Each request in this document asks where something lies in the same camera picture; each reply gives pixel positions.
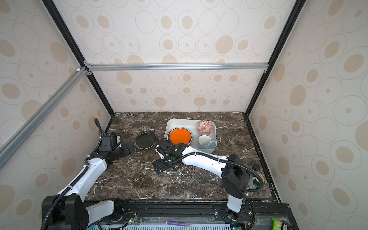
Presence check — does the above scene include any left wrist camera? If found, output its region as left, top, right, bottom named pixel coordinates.
left=98, top=133, right=120, bottom=152

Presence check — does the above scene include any green can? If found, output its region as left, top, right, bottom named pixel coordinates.
left=248, top=163, right=266, bottom=189

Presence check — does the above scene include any black vertical frame post left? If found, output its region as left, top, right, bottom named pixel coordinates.
left=42, top=0, right=115, bottom=117

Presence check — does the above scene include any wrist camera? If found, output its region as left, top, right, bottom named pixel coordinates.
left=155, top=138, right=176, bottom=159
left=98, top=133, right=120, bottom=152

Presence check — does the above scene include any silver horizontal rail back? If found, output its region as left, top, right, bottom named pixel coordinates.
left=87, top=63, right=269, bottom=71

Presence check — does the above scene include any purple bowl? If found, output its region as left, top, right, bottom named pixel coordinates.
left=196, top=120, right=214, bottom=135

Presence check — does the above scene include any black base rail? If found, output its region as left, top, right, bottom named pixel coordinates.
left=84, top=199, right=298, bottom=230

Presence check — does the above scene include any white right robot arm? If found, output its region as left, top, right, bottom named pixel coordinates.
left=152, top=143, right=264, bottom=213

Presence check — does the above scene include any black vertical frame post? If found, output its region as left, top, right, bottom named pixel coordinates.
left=243, top=0, right=306, bottom=118
left=42, top=0, right=115, bottom=117

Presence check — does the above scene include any purple pen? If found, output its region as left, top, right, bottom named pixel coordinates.
left=165, top=220, right=192, bottom=227

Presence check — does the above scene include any black plate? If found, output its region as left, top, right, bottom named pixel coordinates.
left=135, top=129, right=157, bottom=150

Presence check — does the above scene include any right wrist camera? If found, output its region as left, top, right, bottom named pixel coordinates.
left=155, top=138, right=176, bottom=159

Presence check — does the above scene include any blue mug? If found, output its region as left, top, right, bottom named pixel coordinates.
left=198, top=135, right=217, bottom=149

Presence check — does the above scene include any black vertical frame post right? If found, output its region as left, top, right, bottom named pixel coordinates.
left=243, top=0, right=306, bottom=118

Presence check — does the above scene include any silver diagonal rail left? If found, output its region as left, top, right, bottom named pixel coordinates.
left=1, top=67, right=87, bottom=168

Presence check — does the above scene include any white plastic bin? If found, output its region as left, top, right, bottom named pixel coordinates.
left=164, top=118, right=217, bottom=153

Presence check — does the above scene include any green snack packet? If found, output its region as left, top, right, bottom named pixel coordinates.
left=272, top=218, right=292, bottom=230

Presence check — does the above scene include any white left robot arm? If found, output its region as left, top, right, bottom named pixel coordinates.
left=41, top=142, right=135, bottom=230

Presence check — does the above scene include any orange sunburst patterned plate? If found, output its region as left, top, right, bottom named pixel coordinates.
left=166, top=127, right=194, bottom=147

